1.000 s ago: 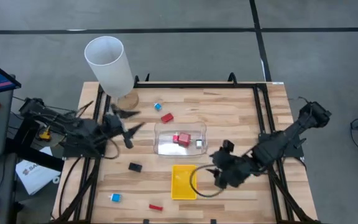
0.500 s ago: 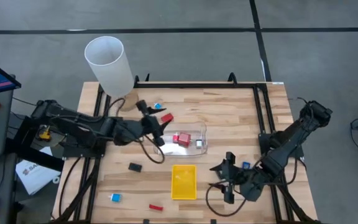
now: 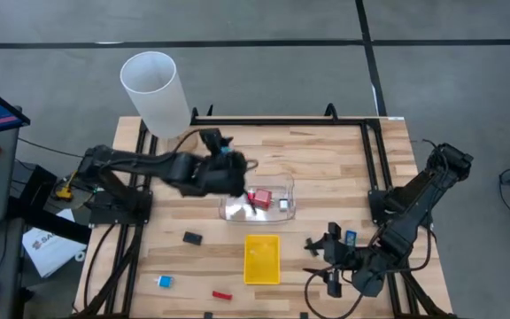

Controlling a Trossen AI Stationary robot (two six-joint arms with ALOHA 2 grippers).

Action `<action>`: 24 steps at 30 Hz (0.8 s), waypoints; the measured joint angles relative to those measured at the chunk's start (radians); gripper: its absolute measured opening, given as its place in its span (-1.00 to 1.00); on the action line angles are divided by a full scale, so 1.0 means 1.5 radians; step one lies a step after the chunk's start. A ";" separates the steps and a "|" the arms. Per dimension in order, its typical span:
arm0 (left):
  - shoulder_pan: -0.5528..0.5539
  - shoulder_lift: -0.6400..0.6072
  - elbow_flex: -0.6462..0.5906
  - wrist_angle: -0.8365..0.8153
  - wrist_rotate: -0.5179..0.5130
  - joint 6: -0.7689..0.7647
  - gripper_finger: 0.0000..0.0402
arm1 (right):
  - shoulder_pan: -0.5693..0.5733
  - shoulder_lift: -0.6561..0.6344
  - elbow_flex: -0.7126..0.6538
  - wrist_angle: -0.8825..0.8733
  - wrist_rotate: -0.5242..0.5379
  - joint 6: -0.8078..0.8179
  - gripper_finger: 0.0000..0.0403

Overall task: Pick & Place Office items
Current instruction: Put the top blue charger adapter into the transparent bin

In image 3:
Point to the yellow plastic basket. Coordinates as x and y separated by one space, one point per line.
261 259

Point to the red box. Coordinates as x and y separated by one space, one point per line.
262 198

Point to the white cylinder lamp shade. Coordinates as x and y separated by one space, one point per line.
157 97

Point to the small white teal block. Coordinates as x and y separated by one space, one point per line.
283 204

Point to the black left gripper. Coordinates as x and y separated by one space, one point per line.
219 175

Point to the white printed paper bag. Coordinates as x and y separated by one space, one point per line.
51 248

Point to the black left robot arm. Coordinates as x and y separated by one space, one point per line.
149 161

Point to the blue rectangular case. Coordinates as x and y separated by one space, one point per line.
350 237

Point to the clear plastic container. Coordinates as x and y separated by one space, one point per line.
237 212

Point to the black rectangular block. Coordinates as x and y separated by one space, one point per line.
192 238

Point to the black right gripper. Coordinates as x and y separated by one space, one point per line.
341 257

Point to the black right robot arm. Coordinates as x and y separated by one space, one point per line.
414 208

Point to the black metal stand beam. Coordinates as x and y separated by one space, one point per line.
51 223

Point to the red bar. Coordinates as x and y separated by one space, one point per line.
222 295

